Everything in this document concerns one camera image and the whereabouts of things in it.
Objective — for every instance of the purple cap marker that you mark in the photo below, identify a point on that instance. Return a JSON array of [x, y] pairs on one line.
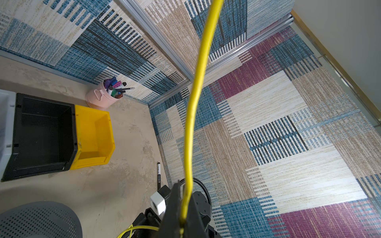
[[109, 82]]

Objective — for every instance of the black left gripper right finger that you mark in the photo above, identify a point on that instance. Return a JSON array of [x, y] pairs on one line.
[[197, 220]]

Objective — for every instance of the black plastic bin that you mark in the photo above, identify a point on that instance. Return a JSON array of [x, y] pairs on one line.
[[44, 138]]

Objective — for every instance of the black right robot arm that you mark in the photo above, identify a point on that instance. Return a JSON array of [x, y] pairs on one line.
[[161, 220]]

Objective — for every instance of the white plastic bin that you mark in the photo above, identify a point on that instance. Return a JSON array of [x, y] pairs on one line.
[[8, 103]]

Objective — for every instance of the black ballpoint pen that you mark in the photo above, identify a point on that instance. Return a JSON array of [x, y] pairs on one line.
[[124, 89]]

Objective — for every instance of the pink metal pen bucket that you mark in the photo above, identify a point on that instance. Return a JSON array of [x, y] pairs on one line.
[[99, 98]]

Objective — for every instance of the yellow plastic bin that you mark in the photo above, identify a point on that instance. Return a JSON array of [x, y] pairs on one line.
[[95, 138]]

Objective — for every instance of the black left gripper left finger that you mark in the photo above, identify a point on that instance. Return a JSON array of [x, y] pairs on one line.
[[170, 225]]

